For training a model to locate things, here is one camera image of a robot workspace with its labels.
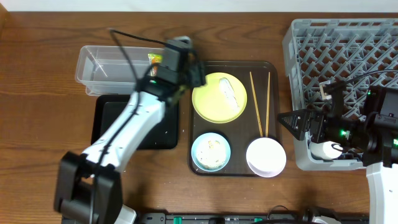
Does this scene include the rice leftovers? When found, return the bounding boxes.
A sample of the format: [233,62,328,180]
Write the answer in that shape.
[195,140,226,170]

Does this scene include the white cup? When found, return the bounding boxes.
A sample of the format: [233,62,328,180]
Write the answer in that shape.
[308,141,343,161]

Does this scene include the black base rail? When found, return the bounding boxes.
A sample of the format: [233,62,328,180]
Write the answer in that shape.
[134,205,370,224]

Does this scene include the orange green snack wrapper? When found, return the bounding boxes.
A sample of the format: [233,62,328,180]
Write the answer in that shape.
[148,53,162,77]

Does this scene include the blue bowl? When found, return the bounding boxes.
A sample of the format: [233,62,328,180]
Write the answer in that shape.
[190,133,231,172]

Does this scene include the yellow plate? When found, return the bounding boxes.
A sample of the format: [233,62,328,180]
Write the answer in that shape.
[192,72,248,124]

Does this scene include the right wooden chopstick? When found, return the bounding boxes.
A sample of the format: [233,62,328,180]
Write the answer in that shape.
[265,72,271,138]

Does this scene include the clear plastic bin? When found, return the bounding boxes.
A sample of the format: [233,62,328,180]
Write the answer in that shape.
[75,45,164,96]

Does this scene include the left wooden chopstick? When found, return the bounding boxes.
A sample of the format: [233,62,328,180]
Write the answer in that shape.
[249,72,264,137]

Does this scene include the brown serving tray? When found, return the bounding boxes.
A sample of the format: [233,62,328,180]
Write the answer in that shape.
[188,61,281,177]

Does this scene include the wooden chopstick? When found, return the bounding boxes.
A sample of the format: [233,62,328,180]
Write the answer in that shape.
[249,72,264,137]
[265,72,271,138]

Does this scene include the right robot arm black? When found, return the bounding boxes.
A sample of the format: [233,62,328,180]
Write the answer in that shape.
[277,72,397,223]

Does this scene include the black tray bin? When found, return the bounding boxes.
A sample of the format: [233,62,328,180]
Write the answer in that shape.
[91,95,179,150]

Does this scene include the grey dishwasher rack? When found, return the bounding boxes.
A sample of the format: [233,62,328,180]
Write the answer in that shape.
[282,18,398,171]

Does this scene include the white wrapper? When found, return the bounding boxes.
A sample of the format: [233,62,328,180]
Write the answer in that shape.
[219,78,239,111]

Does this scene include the pink white bowl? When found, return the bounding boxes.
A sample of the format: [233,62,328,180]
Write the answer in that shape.
[246,138,287,178]

